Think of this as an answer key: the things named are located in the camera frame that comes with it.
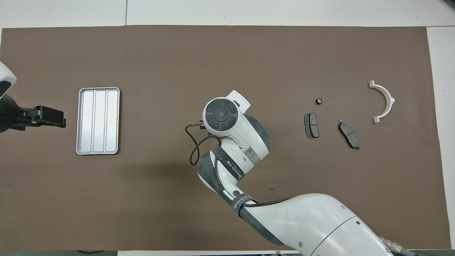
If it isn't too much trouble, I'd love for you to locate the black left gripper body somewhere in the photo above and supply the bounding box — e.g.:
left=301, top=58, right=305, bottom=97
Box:
left=21, top=105, right=58, bottom=128

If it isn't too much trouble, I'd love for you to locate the silver metal tray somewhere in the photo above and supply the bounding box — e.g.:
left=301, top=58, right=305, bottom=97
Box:
left=76, top=87, right=121, bottom=155

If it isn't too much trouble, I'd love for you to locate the brown table mat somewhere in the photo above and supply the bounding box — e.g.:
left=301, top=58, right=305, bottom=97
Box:
left=0, top=25, right=452, bottom=251

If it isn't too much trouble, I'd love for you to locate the dark grey brake pad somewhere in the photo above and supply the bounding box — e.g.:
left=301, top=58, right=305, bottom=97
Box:
left=338, top=120, right=360, bottom=150
left=304, top=113, right=319, bottom=139

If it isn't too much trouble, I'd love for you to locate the white half-ring bracket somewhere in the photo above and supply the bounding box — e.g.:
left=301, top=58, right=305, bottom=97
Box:
left=369, top=81, right=395, bottom=124

